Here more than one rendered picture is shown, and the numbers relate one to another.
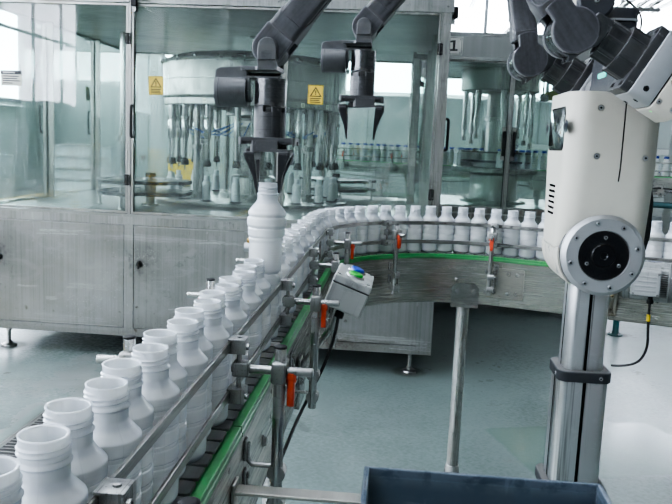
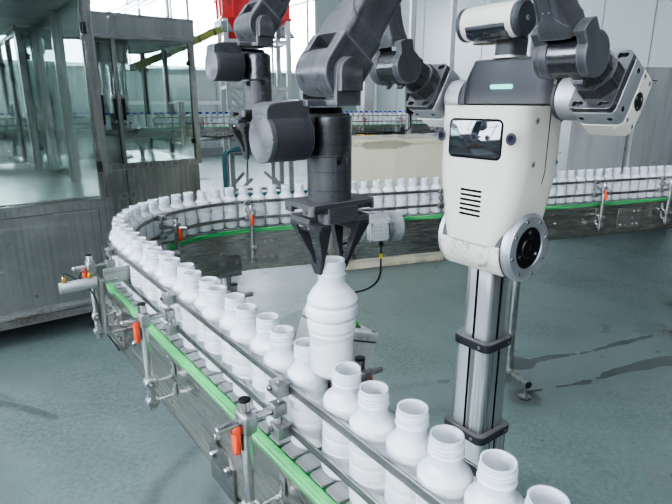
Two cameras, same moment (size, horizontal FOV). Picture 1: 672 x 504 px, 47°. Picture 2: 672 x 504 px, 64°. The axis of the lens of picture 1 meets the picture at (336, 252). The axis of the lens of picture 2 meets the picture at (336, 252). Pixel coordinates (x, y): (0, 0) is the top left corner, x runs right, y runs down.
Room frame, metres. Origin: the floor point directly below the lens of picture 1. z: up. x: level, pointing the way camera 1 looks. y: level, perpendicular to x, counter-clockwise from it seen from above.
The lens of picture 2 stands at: (0.88, 0.57, 1.50)
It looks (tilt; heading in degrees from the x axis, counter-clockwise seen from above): 16 degrees down; 319
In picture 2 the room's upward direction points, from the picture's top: straight up
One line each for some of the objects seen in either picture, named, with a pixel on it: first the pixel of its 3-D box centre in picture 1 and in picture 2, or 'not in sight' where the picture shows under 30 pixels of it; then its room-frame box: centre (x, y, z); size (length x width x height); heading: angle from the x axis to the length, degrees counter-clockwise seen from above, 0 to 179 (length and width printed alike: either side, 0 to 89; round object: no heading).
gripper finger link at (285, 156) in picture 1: (272, 167); (333, 236); (1.40, 0.12, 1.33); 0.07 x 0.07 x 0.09; 86
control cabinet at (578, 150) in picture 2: not in sight; (581, 149); (3.78, -5.79, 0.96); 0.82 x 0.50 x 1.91; 68
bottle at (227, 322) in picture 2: (283, 274); (237, 337); (1.68, 0.11, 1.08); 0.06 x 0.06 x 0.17
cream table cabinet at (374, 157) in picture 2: not in sight; (383, 198); (4.44, -3.15, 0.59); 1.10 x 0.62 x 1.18; 68
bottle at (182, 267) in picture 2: (297, 259); (188, 300); (1.92, 0.10, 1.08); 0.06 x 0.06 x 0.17
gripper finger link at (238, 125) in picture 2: (353, 118); (251, 136); (1.83, -0.03, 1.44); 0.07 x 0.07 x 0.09; 86
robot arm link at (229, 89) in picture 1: (248, 73); (302, 109); (1.40, 0.17, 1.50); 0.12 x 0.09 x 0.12; 85
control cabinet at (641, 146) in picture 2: not in sight; (640, 147); (3.44, -6.62, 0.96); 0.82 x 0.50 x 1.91; 68
